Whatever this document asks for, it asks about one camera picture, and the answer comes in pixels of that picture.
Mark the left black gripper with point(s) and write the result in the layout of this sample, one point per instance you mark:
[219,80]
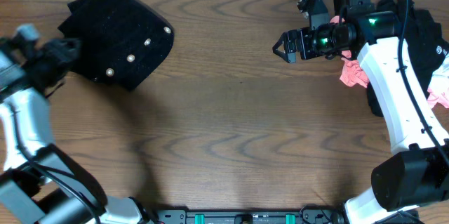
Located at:
[61,55]

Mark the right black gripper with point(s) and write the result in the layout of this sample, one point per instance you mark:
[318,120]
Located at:
[304,36]

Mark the black velvet skirt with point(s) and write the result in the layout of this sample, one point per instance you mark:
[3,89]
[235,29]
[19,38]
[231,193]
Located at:
[122,41]

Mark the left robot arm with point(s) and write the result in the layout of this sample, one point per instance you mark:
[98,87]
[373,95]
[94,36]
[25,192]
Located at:
[41,183]

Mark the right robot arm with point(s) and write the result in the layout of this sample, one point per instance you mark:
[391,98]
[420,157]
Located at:
[417,172]

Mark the pink garment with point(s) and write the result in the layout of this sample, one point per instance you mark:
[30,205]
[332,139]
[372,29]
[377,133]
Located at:
[352,74]

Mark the black t-shirt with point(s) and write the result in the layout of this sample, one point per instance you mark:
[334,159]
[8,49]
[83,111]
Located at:
[425,46]

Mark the black mounting rail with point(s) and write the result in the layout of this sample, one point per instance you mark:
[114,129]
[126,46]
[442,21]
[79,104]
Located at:
[245,217]

